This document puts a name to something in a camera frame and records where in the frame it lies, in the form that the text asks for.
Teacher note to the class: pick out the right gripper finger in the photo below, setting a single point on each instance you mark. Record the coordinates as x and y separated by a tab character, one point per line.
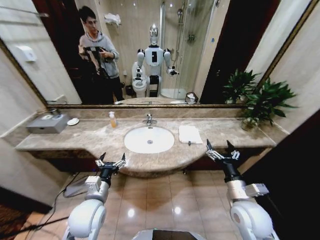
235	154
213	153

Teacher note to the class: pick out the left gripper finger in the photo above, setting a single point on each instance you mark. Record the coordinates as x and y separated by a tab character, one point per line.
101	161
122	162

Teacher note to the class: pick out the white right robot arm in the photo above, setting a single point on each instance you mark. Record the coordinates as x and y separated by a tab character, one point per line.
250	220

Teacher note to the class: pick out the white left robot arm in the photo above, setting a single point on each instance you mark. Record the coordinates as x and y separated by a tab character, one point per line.
86	220

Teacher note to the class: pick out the white oval sink basin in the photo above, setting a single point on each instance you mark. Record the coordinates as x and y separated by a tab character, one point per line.
140	140

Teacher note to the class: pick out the folded white towel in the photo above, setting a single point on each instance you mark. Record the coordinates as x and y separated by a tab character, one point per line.
190	134

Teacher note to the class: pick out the glass plant vase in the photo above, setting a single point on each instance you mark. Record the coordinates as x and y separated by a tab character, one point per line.
250	124

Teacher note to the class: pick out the grey floor scale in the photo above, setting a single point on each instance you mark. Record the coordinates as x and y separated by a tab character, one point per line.
73	188

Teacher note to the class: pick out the orange liquid soap bottle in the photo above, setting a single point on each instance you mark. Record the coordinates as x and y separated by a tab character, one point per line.
113	122

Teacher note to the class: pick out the white soap dish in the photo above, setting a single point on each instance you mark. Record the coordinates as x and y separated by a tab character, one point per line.
73	121

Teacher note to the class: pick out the chrome faucet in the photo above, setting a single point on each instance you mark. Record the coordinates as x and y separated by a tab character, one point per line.
149	120

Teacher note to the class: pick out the grey tissue box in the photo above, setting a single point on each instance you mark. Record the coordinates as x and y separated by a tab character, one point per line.
46	126

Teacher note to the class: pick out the green leafy plant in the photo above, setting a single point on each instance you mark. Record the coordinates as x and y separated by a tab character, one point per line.
268	97

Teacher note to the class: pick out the dark patterned rug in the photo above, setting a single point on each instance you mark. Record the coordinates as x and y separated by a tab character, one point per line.
11	220

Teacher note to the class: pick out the large framed wall mirror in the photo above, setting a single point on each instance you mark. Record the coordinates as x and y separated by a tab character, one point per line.
140	32

